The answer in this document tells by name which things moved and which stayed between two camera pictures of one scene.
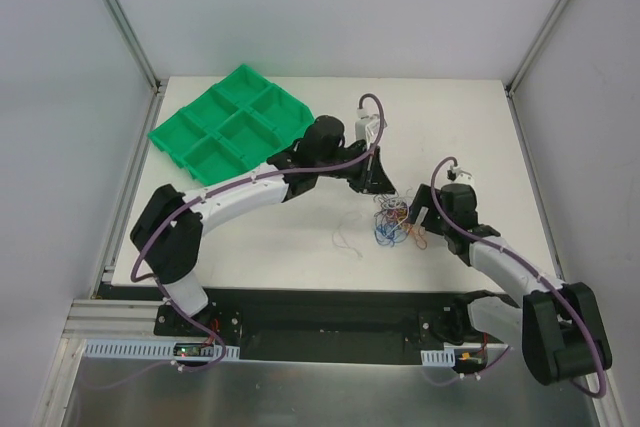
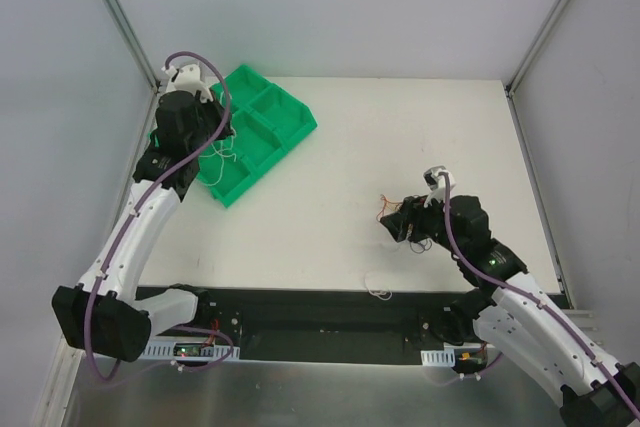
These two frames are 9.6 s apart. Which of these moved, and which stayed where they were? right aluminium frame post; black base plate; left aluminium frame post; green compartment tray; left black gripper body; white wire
Moved: left black gripper body; white wire
Stayed: right aluminium frame post; green compartment tray; left aluminium frame post; black base plate
